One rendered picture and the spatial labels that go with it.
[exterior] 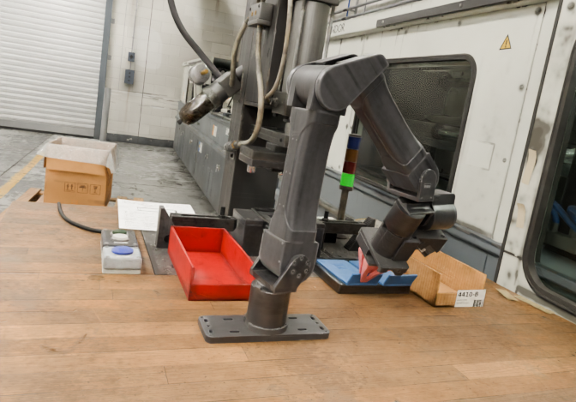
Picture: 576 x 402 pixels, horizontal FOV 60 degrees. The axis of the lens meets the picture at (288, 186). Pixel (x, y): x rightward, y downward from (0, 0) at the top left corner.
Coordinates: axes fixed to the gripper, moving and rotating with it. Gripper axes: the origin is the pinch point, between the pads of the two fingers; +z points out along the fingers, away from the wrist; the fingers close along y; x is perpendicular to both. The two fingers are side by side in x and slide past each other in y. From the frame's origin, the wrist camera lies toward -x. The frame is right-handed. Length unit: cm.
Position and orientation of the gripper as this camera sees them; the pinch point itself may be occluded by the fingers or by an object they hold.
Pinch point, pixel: (363, 278)
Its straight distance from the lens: 101.3
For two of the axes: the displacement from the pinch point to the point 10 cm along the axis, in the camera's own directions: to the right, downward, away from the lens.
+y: -2.5, -6.6, 7.0
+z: -3.3, 7.4, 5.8
